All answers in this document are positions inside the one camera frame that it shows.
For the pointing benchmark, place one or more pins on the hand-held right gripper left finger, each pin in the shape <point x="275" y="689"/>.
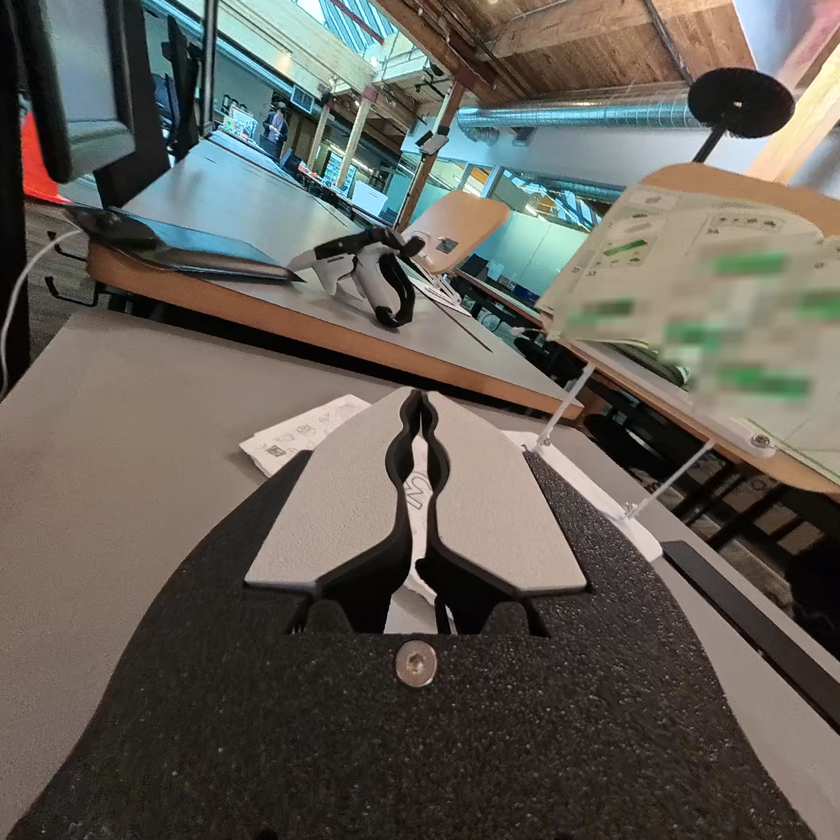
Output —
<point x="328" y="512"/>

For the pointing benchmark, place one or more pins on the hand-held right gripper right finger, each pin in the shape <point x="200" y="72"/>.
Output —
<point x="505" y="518"/>

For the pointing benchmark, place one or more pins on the black desk strip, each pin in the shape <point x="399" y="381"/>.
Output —
<point x="754" y="610"/>

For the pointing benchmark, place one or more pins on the printed white paper bag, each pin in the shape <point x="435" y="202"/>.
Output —
<point x="295" y="433"/>

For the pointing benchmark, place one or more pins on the white book stand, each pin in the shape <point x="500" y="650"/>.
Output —
<point x="640" y="538"/>

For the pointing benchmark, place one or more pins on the spare hand-held gripper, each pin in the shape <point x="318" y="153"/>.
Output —
<point x="367" y="282"/>

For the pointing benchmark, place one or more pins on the black flat folder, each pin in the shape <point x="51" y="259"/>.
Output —
<point x="197" y="246"/>

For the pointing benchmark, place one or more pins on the wooden book stand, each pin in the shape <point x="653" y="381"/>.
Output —
<point x="459" y="223"/>

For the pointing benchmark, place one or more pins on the brick instruction booklet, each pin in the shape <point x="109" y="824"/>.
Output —
<point x="656" y="216"/>

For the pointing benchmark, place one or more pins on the orange cone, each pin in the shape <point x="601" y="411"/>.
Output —
<point x="36" y="157"/>

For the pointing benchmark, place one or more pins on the black round disc on pole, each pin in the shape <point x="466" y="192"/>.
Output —
<point x="738" y="102"/>

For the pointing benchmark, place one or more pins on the computer monitor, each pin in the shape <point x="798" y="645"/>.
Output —
<point x="85" y="79"/>

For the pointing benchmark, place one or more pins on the silver ventilation duct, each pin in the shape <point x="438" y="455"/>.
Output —
<point x="577" y="115"/>

